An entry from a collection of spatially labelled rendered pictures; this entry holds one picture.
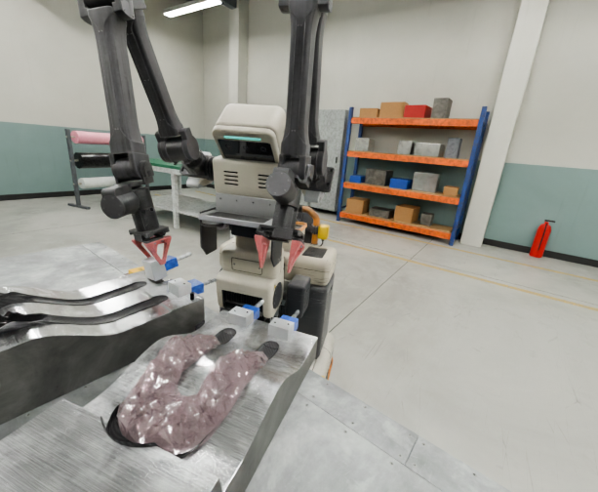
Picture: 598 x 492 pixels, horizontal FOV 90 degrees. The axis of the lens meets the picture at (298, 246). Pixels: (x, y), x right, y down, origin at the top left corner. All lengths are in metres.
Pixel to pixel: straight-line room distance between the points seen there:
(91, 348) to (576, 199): 5.68
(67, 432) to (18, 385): 0.22
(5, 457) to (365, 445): 0.49
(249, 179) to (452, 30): 5.37
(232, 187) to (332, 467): 0.83
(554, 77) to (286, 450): 5.64
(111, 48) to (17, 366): 0.67
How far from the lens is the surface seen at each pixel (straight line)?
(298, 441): 0.60
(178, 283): 0.83
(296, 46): 0.77
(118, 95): 0.88
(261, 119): 0.98
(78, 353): 0.72
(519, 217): 5.75
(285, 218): 0.71
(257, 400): 0.53
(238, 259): 1.12
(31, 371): 0.71
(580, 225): 5.82
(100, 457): 0.48
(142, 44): 1.01
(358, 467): 0.59
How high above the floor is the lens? 1.27
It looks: 18 degrees down
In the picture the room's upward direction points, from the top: 5 degrees clockwise
